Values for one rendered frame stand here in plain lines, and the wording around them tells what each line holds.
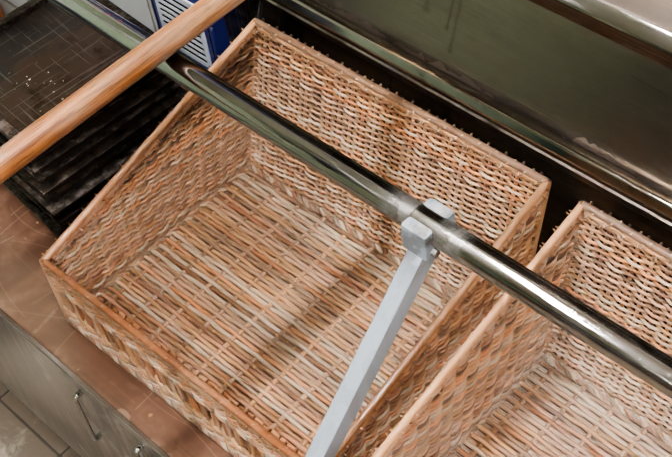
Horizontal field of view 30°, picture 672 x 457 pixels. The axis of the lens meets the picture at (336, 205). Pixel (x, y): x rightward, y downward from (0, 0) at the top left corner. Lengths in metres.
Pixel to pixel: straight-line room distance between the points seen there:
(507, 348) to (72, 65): 0.81
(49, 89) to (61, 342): 0.38
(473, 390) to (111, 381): 0.54
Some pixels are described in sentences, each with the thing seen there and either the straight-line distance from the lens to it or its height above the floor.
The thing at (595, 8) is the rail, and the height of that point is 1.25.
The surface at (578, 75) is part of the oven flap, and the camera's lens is 1.53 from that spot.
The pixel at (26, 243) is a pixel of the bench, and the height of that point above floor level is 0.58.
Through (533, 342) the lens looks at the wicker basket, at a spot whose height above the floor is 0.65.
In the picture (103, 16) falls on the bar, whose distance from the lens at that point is 1.47.
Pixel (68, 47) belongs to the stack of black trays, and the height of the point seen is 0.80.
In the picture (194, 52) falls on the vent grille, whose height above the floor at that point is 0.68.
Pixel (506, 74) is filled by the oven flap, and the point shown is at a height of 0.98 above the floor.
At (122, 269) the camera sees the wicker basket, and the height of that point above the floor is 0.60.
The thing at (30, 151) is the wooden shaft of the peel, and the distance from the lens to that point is 1.31.
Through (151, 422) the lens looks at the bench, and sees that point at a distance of 1.81.
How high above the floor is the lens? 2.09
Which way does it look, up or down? 49 degrees down
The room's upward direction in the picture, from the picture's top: 9 degrees counter-clockwise
